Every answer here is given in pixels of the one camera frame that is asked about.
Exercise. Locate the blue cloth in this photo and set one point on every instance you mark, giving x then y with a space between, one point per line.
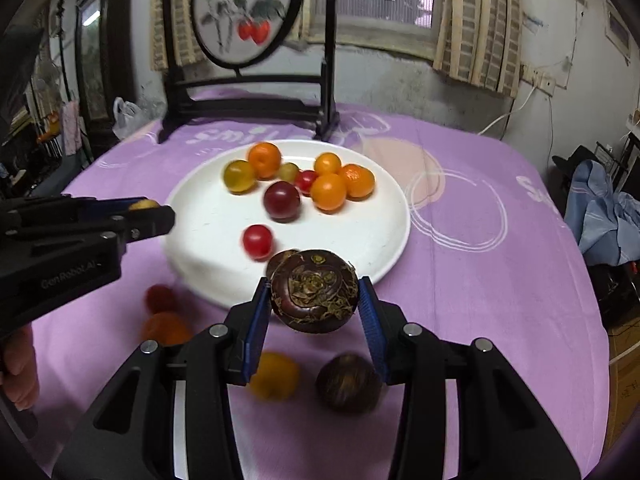
600 210

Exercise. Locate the small green fruit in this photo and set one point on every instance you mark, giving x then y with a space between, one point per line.
288 172

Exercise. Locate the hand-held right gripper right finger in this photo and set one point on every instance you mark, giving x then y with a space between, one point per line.
370 320

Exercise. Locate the white plastic bag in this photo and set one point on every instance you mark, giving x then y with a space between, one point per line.
127 117

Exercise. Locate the pink hanging cloth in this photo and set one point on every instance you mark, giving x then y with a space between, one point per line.
71 127

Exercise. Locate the red cherry tomato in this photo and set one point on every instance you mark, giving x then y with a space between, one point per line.
257 242
305 181
160 297

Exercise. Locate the dark red tomato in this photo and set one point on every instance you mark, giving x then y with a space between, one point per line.
281 201

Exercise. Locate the white wall socket strip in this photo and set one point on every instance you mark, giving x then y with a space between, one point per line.
537 79

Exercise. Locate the white framed wall notice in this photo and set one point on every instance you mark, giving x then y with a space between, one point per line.
616 30

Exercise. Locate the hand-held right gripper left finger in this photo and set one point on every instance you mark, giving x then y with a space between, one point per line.
257 310

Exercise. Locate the yellow-orange mandarin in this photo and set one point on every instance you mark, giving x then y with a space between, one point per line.
277 375

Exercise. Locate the white oval plate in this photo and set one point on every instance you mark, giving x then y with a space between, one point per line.
350 240

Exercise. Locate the orange mandarin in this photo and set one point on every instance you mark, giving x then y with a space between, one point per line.
328 191
264 160
165 328
360 182
327 162

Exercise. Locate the person's left hand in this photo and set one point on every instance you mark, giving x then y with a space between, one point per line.
22 370

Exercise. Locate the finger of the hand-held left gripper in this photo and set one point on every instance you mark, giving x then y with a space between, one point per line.
150 222
60 210

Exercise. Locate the dark flat panel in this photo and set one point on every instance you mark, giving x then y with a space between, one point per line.
17 75

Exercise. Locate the small yellow fruit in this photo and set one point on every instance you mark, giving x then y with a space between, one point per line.
145 205

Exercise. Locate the round painted screen black stand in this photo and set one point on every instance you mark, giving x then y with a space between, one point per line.
235 5

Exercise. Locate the dark brown water chestnut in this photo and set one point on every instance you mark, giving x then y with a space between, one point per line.
347 385
276 262
314 292

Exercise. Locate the black hat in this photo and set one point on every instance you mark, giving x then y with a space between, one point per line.
580 157

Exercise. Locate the beige brick-pattern curtain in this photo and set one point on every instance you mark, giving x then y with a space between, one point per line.
475 25
182 20

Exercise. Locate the purple tablecloth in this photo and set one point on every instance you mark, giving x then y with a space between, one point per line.
475 285

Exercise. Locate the green-yellow tomato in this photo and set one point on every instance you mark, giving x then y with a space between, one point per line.
239 176

